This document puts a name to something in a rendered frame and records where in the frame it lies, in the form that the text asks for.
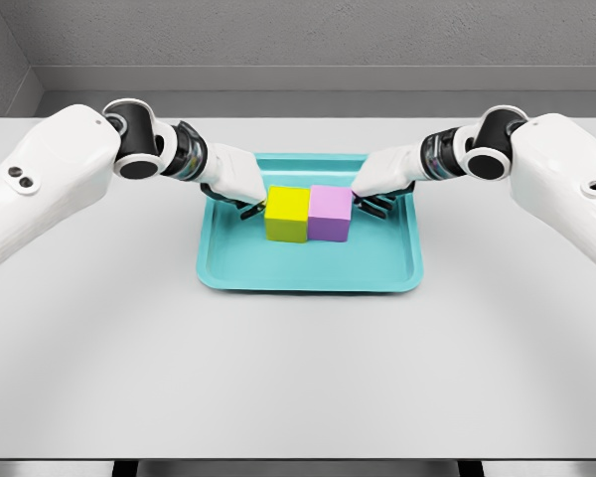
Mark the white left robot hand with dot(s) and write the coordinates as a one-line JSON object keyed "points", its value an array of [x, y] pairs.
{"points": [[237, 174]]}

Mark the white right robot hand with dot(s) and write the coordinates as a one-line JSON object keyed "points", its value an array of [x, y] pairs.
{"points": [[377, 174]]}

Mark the pink cube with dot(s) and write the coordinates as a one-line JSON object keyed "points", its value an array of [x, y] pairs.
{"points": [[330, 212]]}

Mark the yellow cube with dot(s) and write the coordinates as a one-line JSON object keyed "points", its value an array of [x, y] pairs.
{"points": [[287, 213]]}

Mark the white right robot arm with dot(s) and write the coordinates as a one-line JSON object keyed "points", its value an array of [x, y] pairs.
{"points": [[551, 164]]}

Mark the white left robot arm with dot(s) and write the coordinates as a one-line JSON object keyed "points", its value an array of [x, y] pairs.
{"points": [[54, 164]]}

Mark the teal tray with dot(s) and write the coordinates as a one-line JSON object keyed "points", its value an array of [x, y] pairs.
{"points": [[308, 263]]}

